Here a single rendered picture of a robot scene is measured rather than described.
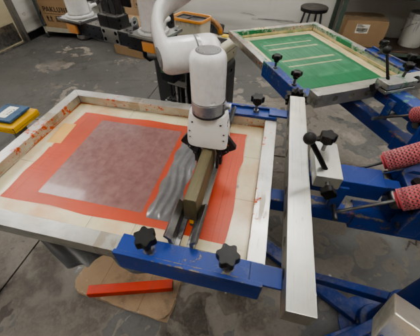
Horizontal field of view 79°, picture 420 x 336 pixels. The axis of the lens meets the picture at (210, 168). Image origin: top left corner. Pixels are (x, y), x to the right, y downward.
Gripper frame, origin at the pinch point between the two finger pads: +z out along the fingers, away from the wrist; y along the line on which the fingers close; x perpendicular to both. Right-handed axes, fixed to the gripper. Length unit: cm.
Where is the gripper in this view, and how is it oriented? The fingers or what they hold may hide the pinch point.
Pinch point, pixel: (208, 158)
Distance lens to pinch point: 68.7
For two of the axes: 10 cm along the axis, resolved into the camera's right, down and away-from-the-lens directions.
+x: -2.3, 7.0, -6.8
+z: 0.0, 7.0, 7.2
